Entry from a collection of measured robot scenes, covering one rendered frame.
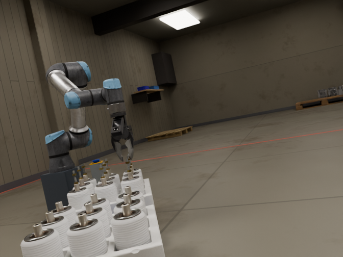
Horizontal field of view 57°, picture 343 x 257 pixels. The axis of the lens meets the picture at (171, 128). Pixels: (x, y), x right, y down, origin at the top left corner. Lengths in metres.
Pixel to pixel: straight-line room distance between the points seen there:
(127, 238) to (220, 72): 8.51
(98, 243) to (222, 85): 8.48
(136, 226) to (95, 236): 0.11
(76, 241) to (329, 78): 8.55
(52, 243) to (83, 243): 0.08
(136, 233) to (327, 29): 8.63
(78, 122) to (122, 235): 1.17
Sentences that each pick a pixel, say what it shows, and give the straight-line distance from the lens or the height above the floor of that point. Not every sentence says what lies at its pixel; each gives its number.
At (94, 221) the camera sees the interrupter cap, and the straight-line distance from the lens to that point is 0.92.
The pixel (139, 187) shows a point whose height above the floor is 0.21.
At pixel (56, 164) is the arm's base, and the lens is 1.95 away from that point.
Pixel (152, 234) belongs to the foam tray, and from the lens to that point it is 0.93.
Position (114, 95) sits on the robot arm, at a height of 0.62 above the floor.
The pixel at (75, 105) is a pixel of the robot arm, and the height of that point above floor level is 0.62.
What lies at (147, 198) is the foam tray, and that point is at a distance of 1.38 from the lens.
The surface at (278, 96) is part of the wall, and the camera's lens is 9.04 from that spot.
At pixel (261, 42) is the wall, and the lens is 9.15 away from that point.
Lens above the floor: 0.50
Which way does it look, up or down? 2 degrees down
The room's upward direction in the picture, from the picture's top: 11 degrees counter-clockwise
